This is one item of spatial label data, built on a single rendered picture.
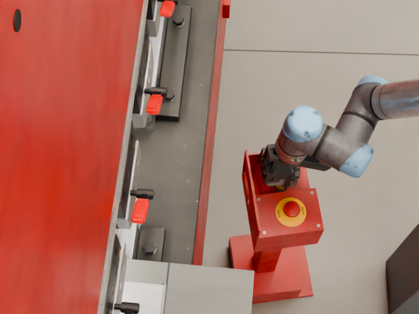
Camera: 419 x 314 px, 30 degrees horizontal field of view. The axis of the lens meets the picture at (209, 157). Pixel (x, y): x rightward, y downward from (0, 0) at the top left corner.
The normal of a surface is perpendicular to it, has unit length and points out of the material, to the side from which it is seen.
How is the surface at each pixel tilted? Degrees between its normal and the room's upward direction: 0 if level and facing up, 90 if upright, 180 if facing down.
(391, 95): 57
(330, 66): 0
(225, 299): 0
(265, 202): 0
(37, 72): 90
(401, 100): 65
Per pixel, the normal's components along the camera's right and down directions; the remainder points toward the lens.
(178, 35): 0.00, -0.37
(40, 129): 1.00, 0.09
